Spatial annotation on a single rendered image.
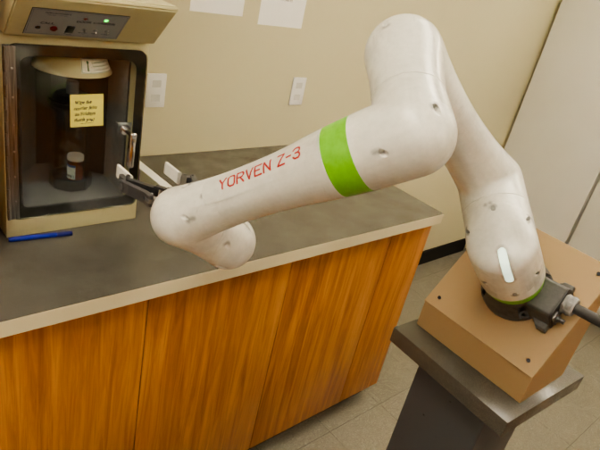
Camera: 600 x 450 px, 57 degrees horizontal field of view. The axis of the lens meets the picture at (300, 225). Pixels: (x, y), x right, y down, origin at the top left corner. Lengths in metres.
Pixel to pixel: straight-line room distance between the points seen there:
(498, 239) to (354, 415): 1.52
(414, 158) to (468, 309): 0.61
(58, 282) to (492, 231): 0.90
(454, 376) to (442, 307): 0.16
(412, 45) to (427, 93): 0.10
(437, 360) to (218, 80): 1.27
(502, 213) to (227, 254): 0.52
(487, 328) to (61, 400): 0.98
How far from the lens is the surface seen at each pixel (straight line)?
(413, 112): 0.76
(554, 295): 1.23
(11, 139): 1.35
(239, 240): 1.03
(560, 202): 3.77
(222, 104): 2.11
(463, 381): 1.26
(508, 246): 1.07
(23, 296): 1.26
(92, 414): 1.52
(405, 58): 0.83
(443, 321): 1.32
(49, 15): 1.23
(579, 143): 3.70
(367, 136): 0.77
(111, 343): 1.39
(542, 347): 1.26
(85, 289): 1.27
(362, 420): 2.46
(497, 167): 1.12
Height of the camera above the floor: 1.67
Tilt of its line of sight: 26 degrees down
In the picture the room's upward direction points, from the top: 13 degrees clockwise
